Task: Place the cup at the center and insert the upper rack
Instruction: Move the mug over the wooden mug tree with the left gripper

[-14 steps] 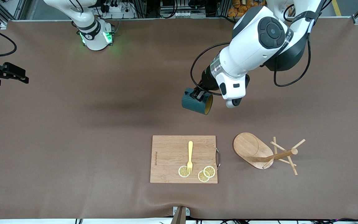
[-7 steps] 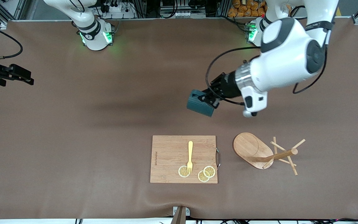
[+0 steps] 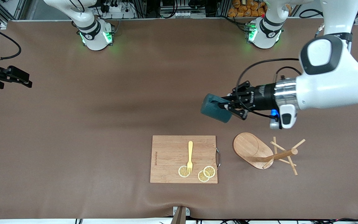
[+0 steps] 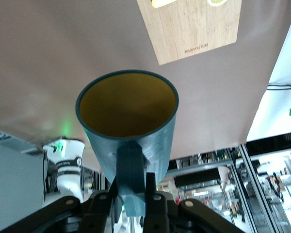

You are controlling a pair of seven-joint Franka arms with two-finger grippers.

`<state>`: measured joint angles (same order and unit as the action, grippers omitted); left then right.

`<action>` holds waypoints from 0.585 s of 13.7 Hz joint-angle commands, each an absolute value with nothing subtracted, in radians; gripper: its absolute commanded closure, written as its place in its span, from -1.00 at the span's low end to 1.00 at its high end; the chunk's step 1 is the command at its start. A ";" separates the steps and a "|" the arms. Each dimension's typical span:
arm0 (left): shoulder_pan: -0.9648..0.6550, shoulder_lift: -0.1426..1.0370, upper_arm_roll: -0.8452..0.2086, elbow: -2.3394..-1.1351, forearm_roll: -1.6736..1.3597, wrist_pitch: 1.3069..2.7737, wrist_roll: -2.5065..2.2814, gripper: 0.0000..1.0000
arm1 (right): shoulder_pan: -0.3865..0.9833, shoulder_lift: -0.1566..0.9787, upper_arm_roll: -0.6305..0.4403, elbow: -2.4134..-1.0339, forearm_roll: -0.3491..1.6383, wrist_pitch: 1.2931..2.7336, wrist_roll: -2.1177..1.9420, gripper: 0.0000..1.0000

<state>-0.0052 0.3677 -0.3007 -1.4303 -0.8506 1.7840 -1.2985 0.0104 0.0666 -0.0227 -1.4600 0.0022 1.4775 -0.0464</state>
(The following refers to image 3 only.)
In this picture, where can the yellow plastic fork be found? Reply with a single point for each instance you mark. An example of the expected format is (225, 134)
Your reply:
(190, 152)

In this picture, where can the white power strip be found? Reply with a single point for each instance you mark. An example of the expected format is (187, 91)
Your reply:
(120, 12)

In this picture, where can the dark teal ceramic cup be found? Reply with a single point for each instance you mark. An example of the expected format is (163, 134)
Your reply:
(213, 109)

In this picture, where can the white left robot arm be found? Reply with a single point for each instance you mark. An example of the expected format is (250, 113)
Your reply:
(331, 84)

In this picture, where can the wooden mug rack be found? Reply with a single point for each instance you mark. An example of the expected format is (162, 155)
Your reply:
(247, 147)

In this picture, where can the orange bagged goods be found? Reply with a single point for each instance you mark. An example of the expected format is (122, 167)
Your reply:
(244, 7)

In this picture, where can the brown table mat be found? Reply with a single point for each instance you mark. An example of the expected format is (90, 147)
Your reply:
(73, 124)

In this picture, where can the lemon slice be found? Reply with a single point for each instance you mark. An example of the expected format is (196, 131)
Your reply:
(202, 177)
(182, 171)
(210, 171)

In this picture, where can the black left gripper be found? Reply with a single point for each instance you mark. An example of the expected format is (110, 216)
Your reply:
(263, 97)

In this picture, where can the bamboo cutting board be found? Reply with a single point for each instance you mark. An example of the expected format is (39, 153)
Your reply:
(172, 155)

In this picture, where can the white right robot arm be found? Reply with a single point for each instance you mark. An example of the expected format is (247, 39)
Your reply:
(93, 35)

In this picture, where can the metal table edge bracket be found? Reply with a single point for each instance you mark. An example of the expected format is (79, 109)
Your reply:
(180, 213)

